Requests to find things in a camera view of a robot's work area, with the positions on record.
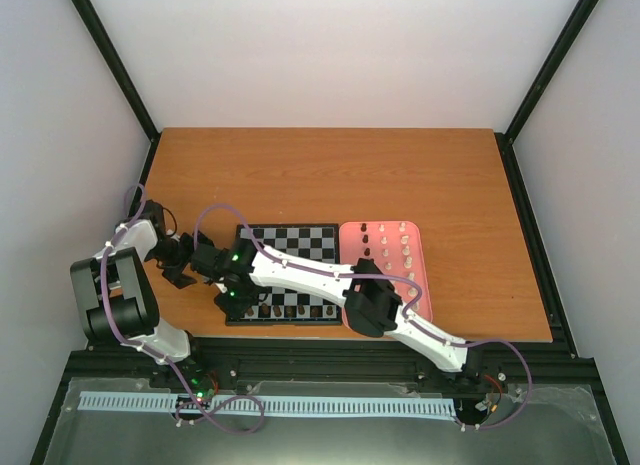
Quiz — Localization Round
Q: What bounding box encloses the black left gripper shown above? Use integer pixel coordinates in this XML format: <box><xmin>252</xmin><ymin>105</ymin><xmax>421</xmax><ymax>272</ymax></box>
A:
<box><xmin>147</xmin><ymin>230</ymin><xmax>214</xmax><ymax>289</ymax></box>

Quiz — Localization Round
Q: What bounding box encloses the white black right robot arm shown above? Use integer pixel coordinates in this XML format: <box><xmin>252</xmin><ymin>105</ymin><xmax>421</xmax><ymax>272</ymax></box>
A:
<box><xmin>191</xmin><ymin>239</ymin><xmax>468</xmax><ymax>373</ymax></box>

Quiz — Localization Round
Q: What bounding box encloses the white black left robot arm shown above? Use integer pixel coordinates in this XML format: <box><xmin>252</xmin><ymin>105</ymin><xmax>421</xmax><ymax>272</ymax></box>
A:
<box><xmin>70</xmin><ymin>201</ymin><xmax>208</xmax><ymax>388</ymax></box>

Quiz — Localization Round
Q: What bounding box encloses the black white chess board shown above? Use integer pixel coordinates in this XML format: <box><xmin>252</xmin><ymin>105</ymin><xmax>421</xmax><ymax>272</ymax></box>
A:
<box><xmin>226</xmin><ymin>223</ymin><xmax>342</xmax><ymax>326</ymax></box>

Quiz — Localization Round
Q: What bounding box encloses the pink plastic tray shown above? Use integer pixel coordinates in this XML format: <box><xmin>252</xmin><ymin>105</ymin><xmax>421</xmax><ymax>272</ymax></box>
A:
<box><xmin>339</xmin><ymin>220</ymin><xmax>433</xmax><ymax>322</ymax></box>

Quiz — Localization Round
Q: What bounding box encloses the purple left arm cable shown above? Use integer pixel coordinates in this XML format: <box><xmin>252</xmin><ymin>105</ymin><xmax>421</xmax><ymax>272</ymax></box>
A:
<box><xmin>99</xmin><ymin>184</ymin><xmax>266</xmax><ymax>434</ymax></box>

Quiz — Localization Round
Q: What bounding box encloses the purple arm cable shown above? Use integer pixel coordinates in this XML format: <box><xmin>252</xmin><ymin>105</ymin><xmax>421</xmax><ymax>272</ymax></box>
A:
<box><xmin>192</xmin><ymin>203</ymin><xmax>534</xmax><ymax>432</ymax></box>
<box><xmin>99</xmin><ymin>184</ymin><xmax>266</xmax><ymax>434</ymax></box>

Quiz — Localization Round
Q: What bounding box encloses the light blue cable duct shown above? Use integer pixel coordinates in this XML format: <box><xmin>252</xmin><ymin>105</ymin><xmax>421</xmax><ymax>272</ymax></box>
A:
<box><xmin>77</xmin><ymin>391</ymin><xmax>456</xmax><ymax>420</ymax></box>

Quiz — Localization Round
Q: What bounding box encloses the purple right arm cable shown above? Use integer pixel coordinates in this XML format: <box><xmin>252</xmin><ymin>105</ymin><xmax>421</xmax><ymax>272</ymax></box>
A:
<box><xmin>192</xmin><ymin>203</ymin><xmax>534</xmax><ymax>432</ymax></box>

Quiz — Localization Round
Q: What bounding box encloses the black aluminium frame rail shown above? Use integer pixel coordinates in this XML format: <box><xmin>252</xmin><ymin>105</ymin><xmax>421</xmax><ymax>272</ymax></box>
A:
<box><xmin>59</xmin><ymin>334</ymin><xmax>599</xmax><ymax>401</ymax></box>

